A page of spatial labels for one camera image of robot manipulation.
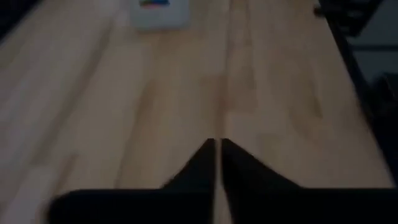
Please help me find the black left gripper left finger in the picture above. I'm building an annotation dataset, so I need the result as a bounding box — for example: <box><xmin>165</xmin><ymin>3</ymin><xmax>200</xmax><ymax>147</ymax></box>
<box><xmin>46</xmin><ymin>138</ymin><xmax>217</xmax><ymax>224</ymax></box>

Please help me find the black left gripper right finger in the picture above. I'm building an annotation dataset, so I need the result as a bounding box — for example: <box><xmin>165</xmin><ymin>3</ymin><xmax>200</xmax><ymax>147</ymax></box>
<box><xmin>220</xmin><ymin>138</ymin><xmax>398</xmax><ymax>224</ymax></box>

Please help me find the white plastic tray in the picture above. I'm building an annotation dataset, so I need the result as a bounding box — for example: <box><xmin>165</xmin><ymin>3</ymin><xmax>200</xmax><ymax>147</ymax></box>
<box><xmin>129</xmin><ymin>0</ymin><xmax>192</xmax><ymax>32</ymax></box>

